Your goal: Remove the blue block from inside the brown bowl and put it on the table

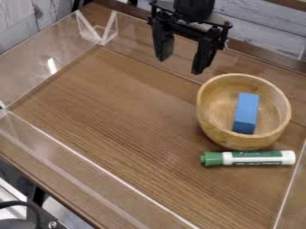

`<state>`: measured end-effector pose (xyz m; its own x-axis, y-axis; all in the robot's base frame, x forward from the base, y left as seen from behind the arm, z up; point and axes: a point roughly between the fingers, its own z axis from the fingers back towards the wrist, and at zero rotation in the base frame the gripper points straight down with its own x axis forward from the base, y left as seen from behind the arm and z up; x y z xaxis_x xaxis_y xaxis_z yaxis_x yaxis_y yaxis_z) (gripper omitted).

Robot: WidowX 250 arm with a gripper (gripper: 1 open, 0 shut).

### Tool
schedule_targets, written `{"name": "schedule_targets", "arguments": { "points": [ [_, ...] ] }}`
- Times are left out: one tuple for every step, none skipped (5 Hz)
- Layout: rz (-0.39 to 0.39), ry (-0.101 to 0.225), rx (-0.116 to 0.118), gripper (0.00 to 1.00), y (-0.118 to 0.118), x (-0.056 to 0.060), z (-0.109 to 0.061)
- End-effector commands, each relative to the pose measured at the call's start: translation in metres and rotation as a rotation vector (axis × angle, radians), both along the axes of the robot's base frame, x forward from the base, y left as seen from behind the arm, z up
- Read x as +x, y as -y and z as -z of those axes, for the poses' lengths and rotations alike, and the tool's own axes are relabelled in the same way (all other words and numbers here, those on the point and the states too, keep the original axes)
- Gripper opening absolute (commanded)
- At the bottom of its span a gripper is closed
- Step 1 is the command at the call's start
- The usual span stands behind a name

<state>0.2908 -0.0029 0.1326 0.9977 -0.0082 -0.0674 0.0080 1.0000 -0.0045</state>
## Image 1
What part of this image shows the black metal stand base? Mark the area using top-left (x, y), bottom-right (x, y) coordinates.
top-left (27, 208), bottom-right (68, 229)

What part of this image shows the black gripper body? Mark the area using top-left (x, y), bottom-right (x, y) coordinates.
top-left (150, 0), bottom-right (233, 50)

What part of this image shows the clear acrylic tray wall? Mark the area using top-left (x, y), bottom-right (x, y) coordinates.
top-left (0, 5), bottom-right (306, 229)

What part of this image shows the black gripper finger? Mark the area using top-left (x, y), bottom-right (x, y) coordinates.
top-left (191, 37), bottom-right (217, 74)
top-left (153, 21), bottom-right (175, 62)

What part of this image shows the blue block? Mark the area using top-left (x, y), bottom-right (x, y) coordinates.
top-left (233, 93), bottom-right (259, 134)

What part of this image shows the green Expo marker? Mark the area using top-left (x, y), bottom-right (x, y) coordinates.
top-left (199, 150), bottom-right (297, 166)

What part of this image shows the brown wooden bowl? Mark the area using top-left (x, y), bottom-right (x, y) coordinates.
top-left (197, 73), bottom-right (291, 150)

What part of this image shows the black cable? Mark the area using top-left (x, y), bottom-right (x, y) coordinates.
top-left (0, 199), bottom-right (46, 229)

